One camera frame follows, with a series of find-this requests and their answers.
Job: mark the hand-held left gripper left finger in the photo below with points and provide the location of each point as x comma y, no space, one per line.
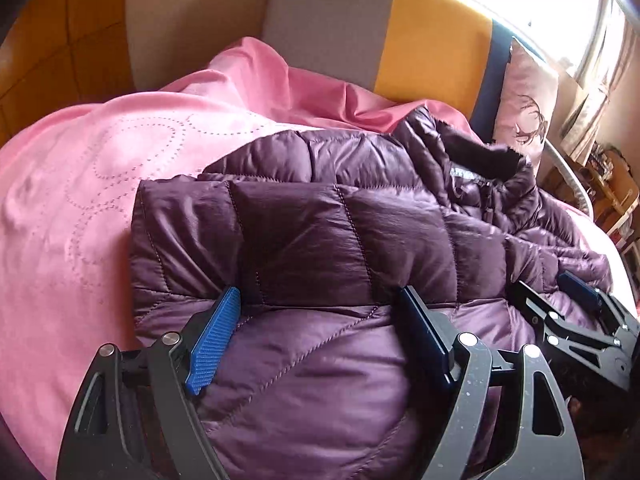
215,340

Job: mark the pink dotted blanket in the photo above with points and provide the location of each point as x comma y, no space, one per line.
100,185

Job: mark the deer print pillow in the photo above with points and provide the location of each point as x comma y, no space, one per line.
525,85

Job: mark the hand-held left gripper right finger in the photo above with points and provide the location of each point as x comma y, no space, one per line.
425,330

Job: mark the star print curtain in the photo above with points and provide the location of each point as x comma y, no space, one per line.
600,60

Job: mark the purple puffer jacket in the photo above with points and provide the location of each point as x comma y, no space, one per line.
325,220

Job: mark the grey yellow blue headboard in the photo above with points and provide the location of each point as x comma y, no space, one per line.
430,40

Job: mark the grey bed rail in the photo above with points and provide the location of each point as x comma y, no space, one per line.
565,170

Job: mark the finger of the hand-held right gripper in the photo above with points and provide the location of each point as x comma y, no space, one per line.
580,290
535,305

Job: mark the wooden wardrobe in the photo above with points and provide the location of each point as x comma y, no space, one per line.
75,20

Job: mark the wooden desk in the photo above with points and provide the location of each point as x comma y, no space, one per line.
617,192

